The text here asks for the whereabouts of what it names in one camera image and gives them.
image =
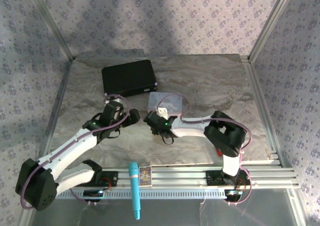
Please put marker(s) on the pastel cartoon tin box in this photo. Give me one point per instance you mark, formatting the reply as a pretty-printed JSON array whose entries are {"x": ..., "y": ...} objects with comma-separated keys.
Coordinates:
[{"x": 170, "y": 101}]

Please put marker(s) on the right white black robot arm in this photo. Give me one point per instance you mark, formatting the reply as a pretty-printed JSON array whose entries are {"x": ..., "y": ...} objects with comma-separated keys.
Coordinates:
[{"x": 225, "y": 133}]

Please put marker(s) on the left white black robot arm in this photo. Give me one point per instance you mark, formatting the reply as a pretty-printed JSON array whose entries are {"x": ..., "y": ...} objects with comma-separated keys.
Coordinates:
[{"x": 70, "y": 148}]

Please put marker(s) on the black flat case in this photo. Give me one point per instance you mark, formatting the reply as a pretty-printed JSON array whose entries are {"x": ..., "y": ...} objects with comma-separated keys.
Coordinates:
[{"x": 128, "y": 78}]

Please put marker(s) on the small colourful card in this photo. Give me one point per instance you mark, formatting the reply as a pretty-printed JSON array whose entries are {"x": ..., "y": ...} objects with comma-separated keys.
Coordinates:
[{"x": 145, "y": 176}]

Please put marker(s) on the blue marker pen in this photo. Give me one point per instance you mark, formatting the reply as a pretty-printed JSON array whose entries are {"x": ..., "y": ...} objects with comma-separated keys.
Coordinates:
[{"x": 133, "y": 181}]

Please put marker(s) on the red wooden block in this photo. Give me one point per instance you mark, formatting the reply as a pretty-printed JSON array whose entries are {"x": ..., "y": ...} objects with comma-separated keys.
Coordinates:
[{"x": 218, "y": 152}]

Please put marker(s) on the left small black circuit board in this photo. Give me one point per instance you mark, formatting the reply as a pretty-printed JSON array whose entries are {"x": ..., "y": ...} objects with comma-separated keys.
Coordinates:
[{"x": 93, "y": 193}]

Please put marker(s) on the small black circuit board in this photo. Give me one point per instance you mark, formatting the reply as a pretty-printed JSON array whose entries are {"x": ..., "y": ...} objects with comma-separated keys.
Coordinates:
[
  {"x": 233, "y": 193},
  {"x": 93, "y": 193}
]

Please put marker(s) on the right small black circuit board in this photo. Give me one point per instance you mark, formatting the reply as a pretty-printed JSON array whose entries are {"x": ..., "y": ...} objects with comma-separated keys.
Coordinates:
[{"x": 233, "y": 193}]

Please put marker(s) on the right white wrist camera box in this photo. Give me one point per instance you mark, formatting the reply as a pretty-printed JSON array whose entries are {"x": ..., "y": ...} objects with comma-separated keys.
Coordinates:
[{"x": 162, "y": 111}]

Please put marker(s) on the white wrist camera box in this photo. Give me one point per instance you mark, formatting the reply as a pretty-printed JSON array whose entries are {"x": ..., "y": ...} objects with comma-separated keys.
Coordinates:
[
  {"x": 162, "y": 111},
  {"x": 118, "y": 99}
]

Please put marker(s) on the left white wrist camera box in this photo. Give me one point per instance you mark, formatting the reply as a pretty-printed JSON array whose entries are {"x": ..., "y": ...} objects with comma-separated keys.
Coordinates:
[{"x": 118, "y": 99}]

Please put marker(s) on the aluminium frame crossbar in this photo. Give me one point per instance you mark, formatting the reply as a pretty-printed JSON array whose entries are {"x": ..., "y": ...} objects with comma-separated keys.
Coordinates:
[{"x": 175, "y": 177}]

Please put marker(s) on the left aluminium side rail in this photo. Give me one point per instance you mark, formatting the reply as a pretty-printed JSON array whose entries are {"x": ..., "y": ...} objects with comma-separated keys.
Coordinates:
[{"x": 56, "y": 103}]

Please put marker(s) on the aluminium side rail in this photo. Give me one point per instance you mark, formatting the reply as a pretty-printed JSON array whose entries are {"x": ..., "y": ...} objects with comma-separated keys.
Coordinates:
[
  {"x": 257, "y": 86},
  {"x": 56, "y": 103}
]

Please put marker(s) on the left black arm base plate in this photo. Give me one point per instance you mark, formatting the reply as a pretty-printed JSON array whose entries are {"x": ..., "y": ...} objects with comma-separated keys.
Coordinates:
[{"x": 111, "y": 178}]

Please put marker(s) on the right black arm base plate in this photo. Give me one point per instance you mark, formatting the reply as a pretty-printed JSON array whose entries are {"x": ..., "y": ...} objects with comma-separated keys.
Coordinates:
[{"x": 213, "y": 178}]

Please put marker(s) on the right aluminium side rail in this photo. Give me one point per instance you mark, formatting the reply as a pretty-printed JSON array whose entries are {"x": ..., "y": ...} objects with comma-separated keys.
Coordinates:
[{"x": 257, "y": 86}]

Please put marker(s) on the left aluminium frame post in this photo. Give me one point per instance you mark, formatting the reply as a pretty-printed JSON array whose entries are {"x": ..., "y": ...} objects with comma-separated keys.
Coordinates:
[{"x": 51, "y": 23}]

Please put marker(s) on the aluminium frame post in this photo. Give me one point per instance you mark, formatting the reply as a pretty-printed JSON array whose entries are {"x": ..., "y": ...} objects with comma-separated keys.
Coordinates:
[
  {"x": 51, "y": 23},
  {"x": 270, "y": 23}
]

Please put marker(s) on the right aluminium frame post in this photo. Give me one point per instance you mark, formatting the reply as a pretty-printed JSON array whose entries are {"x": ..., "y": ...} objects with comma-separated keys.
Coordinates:
[{"x": 270, "y": 23}]

